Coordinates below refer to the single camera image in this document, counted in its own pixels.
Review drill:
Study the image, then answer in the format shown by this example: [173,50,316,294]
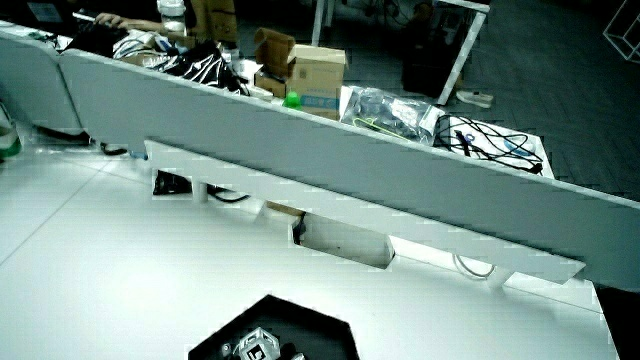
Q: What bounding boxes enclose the white shoe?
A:
[455,89,495,110]

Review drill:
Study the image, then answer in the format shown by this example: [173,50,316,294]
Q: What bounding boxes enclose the black cable under shelf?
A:
[206,184,252,205]

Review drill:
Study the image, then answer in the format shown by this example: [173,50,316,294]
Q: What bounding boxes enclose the clear plastic bag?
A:
[340,85,446,147]

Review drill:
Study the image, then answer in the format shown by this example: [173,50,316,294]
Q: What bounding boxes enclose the cardboard box with blue label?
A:
[285,43,348,122]

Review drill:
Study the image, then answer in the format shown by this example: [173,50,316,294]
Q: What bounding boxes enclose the black floor cable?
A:
[33,125,130,157]

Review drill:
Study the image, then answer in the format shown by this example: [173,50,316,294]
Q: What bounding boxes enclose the black keyboard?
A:
[64,9,129,57]

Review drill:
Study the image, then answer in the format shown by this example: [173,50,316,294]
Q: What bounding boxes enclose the green and white object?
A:
[0,101,24,161]

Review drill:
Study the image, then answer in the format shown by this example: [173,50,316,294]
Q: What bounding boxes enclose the clear plastic bottle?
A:
[155,0,188,37]

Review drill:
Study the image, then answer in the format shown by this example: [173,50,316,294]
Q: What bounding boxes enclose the white cable loop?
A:
[451,253,497,281]

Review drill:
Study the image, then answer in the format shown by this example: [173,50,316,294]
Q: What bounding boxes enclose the black power box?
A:
[151,169,194,197]

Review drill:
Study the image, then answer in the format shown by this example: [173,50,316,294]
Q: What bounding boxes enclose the black and white striped cloth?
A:
[158,41,250,96]

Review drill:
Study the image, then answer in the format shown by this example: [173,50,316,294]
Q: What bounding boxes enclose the long grey partition panel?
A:
[58,48,640,294]

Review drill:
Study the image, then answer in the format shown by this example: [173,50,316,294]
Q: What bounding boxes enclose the white wire frame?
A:
[602,0,640,64]

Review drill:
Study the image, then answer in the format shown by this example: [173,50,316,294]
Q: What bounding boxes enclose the tangled black cables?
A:
[433,114,545,176]

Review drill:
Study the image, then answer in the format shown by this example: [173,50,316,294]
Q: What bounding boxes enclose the short grey partition panel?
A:
[0,28,84,135]

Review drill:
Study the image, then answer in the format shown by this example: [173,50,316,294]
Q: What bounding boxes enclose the open brown cardboard box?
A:
[252,27,297,99]

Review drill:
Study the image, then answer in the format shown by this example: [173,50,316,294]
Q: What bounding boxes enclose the white table frame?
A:
[310,0,492,107]

